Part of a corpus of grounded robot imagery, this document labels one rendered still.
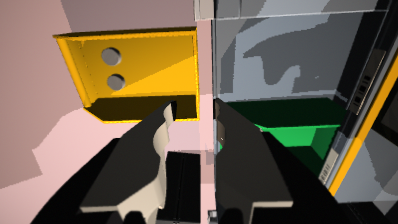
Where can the yellow flat bar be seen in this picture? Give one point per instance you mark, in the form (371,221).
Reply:
(369,118)

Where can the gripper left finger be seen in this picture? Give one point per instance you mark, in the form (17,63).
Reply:
(125,175)

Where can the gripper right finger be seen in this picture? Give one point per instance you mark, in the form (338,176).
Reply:
(257,174)

